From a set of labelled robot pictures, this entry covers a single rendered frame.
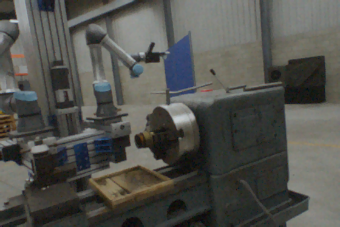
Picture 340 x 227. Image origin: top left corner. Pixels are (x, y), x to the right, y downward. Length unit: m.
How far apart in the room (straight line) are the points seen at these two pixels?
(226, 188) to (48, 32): 1.49
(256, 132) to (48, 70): 1.38
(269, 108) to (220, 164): 0.46
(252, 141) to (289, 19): 10.26
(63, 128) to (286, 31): 10.44
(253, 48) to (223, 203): 10.81
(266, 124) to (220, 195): 0.48
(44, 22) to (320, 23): 10.18
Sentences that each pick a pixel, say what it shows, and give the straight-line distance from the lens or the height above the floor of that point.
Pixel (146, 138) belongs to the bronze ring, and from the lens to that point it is 1.37.
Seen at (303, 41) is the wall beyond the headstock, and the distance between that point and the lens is 11.42.
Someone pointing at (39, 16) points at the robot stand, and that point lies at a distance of 2.08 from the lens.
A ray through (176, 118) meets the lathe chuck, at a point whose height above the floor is 1.18.
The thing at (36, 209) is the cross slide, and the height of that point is 0.97.
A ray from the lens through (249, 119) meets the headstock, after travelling 1.54.
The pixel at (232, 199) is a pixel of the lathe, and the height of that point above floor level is 0.71.
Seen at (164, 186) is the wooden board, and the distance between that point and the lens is 1.31.
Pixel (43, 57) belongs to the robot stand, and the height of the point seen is 1.60.
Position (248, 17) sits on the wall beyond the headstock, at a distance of 12.31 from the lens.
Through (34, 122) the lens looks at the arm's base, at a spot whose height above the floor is 1.21.
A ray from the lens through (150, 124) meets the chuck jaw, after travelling 1.45.
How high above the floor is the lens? 1.38
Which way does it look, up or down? 7 degrees down
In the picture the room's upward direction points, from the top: 7 degrees counter-clockwise
